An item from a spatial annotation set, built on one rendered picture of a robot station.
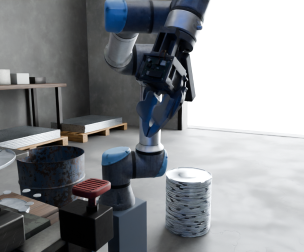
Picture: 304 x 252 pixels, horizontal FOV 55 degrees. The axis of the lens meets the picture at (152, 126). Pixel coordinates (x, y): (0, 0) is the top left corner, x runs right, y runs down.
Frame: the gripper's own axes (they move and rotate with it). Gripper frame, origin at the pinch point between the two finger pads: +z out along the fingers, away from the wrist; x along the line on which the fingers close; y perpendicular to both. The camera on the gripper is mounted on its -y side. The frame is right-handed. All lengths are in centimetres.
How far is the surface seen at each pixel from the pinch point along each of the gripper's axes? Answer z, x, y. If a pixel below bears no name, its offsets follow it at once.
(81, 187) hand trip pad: 15.0, -8.0, 4.7
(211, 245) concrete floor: 38, -11, -128
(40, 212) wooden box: 44, -73, -52
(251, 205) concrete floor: 8, -6, -189
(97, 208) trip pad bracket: 18.3, -5.6, 0.3
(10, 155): 15.7, -34.3, 2.9
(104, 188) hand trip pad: 13.8, -4.4, 2.3
